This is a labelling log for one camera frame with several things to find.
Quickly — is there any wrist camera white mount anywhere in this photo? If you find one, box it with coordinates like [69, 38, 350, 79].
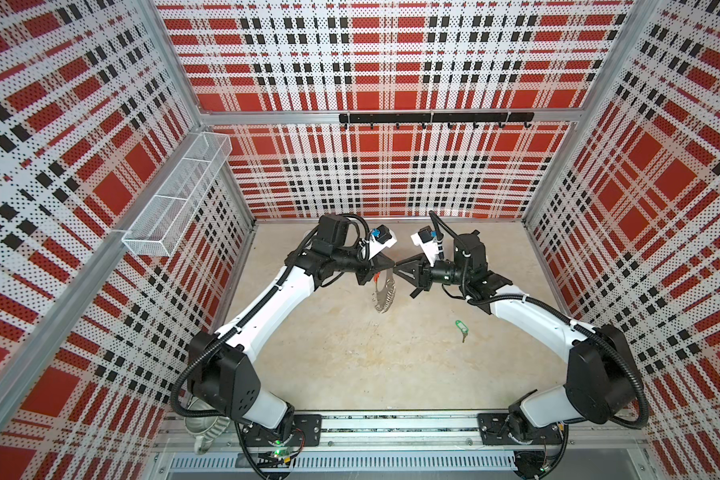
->
[366, 225, 397, 259]
[411, 226, 442, 266]

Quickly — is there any white wire mesh basket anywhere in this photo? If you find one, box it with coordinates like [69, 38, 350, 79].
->
[123, 132, 231, 257]

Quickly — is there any black hook rail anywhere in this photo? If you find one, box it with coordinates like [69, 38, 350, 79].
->
[338, 111, 535, 126]

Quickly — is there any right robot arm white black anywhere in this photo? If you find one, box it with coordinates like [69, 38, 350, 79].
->
[393, 212, 650, 444]

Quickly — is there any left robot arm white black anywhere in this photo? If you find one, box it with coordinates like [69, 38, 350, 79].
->
[169, 214, 397, 444]

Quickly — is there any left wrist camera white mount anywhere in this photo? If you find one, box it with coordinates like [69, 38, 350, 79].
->
[366, 225, 397, 259]

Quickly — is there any green tagged key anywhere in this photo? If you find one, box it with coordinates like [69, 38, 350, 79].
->
[455, 320, 469, 342]

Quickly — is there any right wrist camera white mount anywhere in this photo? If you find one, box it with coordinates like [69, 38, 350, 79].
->
[411, 226, 442, 266]

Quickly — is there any silver keyring with chain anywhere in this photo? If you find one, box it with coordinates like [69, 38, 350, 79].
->
[372, 269, 396, 313]

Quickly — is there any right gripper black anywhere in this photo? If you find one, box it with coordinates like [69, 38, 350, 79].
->
[392, 255, 467, 293]

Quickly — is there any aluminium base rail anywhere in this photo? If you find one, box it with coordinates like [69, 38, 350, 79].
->
[149, 409, 655, 480]

